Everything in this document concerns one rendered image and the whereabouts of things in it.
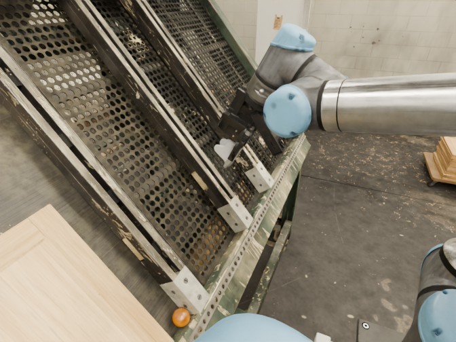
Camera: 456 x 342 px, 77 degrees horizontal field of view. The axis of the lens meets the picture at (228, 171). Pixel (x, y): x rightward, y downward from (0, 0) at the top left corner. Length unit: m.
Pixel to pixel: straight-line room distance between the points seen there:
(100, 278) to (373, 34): 5.22
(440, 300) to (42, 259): 0.78
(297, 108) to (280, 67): 0.18
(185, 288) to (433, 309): 0.58
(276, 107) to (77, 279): 0.61
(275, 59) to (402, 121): 0.27
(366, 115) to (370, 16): 5.09
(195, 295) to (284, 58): 0.66
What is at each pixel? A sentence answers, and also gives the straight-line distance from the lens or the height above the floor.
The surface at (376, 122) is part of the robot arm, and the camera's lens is 0.42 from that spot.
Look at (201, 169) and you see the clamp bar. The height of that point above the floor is 1.15.
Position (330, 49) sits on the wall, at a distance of 5.55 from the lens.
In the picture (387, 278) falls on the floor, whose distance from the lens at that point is 2.42.
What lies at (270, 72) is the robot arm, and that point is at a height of 1.57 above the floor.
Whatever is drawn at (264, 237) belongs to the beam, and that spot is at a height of 0.84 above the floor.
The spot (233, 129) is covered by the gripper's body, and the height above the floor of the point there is 1.43.
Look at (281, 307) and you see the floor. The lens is 2.04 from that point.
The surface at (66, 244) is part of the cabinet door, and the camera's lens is 0.80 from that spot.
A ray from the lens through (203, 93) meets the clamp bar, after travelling 1.28.
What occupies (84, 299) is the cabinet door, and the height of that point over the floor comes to 1.09.
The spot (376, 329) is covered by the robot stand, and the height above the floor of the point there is 1.04.
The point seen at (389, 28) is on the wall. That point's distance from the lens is 5.52.
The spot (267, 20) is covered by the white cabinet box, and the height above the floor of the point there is 1.39.
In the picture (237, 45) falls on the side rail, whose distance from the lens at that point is 1.89.
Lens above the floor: 1.70
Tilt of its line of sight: 32 degrees down
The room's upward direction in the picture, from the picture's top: straight up
